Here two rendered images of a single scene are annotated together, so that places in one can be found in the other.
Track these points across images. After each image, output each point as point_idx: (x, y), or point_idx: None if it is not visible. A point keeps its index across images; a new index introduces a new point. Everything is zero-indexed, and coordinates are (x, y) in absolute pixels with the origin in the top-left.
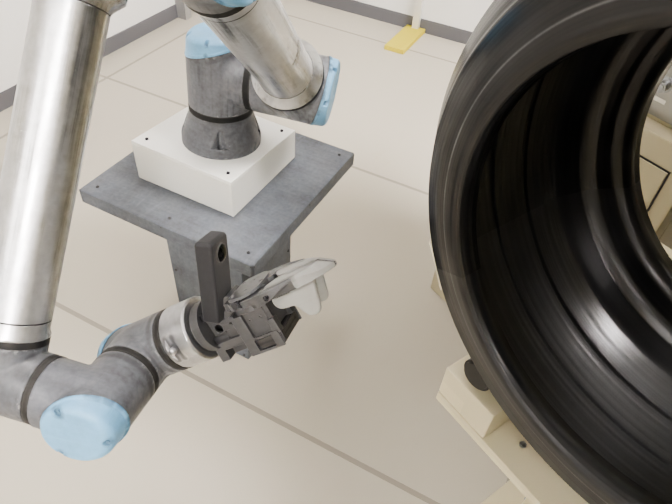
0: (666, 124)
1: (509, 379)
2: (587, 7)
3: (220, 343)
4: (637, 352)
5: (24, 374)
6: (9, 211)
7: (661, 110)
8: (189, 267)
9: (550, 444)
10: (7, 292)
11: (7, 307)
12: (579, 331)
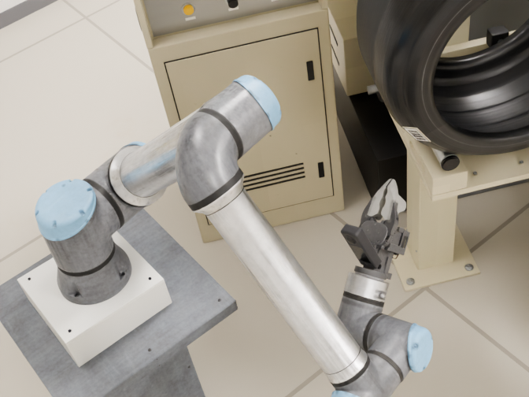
0: (289, 7)
1: (483, 139)
2: (464, 5)
3: (385, 272)
4: (460, 98)
5: (382, 362)
6: (315, 306)
7: (282, 2)
8: (138, 395)
9: (512, 141)
10: (347, 339)
11: (353, 345)
12: (445, 113)
